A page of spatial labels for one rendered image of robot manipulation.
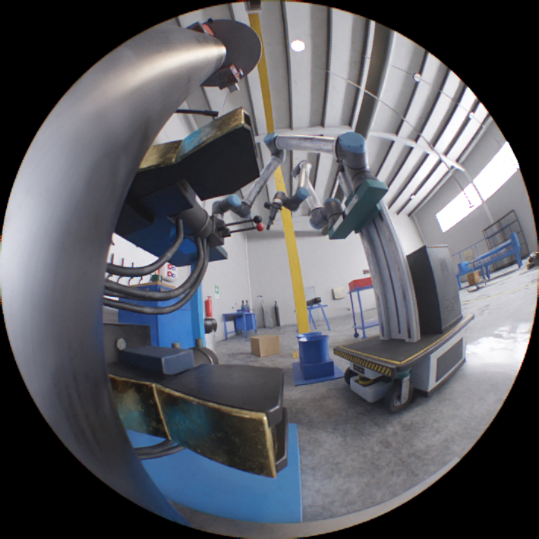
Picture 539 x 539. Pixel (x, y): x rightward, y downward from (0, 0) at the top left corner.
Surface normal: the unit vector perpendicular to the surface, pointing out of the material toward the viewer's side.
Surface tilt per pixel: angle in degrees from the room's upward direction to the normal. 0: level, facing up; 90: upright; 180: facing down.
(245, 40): 180
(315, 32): 173
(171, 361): 90
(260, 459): 90
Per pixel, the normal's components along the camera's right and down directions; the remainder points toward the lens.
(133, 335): 0.99, -0.13
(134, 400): 0.16, -0.29
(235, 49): 0.11, 0.95
